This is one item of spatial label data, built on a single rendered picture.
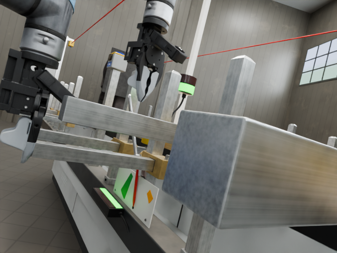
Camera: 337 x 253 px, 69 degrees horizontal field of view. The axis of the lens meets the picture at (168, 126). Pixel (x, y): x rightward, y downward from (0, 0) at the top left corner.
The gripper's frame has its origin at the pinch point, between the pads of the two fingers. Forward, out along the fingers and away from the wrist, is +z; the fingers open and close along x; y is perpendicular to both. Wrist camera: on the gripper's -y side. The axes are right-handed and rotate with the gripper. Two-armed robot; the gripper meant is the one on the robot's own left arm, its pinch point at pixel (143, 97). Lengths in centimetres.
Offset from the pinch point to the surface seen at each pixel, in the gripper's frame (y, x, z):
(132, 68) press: 441, -383, -119
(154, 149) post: -2.7, -6.2, 13.0
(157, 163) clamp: -7.1, -3.3, 15.7
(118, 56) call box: 44, -23, -19
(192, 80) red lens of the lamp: -5.9, -11.4, -8.7
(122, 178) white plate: 10.0, -9.6, 25.6
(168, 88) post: -2.6, -6.0, -4.5
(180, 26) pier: 445, -538, -306
